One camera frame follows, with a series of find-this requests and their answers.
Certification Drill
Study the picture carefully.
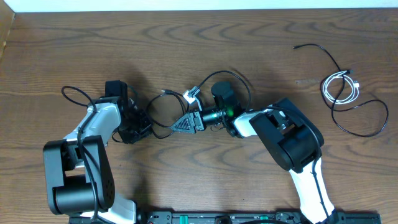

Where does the white USB cable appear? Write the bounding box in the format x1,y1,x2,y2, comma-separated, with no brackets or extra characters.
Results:
322,70,361,105

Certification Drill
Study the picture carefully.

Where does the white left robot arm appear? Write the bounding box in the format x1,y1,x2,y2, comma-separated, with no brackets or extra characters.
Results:
43,80,152,223

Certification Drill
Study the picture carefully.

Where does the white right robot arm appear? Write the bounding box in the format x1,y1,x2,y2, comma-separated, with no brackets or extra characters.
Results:
171,82,335,223

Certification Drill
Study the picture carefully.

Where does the brown cardboard sheet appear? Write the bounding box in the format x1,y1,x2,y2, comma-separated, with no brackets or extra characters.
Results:
0,0,15,56

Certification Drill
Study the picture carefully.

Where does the white back wall board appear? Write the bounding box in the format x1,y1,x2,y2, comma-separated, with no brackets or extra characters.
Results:
5,0,397,12

